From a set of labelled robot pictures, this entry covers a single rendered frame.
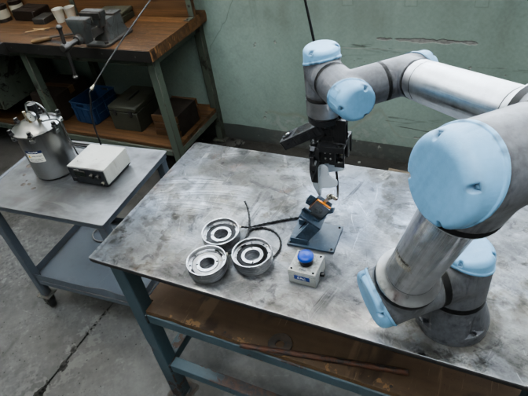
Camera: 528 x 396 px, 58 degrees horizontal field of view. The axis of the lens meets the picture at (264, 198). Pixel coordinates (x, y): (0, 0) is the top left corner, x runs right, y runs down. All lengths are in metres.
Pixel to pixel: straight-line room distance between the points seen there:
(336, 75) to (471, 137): 0.41
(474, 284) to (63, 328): 1.89
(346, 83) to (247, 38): 2.00
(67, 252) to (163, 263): 1.17
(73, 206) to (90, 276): 0.49
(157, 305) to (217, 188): 0.41
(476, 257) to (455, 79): 0.33
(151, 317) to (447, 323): 0.90
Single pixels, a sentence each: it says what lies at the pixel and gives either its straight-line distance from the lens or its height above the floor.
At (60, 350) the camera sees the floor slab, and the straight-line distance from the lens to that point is 2.36.
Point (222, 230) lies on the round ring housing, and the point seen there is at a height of 0.82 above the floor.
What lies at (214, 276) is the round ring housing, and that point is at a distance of 1.20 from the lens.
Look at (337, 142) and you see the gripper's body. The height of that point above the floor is 1.12.
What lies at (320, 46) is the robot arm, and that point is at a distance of 0.97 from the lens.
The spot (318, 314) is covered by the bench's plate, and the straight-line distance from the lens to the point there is 1.13.
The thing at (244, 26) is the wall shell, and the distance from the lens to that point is 2.82.
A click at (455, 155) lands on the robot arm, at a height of 1.40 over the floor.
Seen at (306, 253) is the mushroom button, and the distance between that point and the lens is 1.15.
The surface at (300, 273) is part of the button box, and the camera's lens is 1.15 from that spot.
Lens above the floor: 1.71
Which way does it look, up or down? 39 degrees down
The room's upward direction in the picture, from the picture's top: 10 degrees counter-clockwise
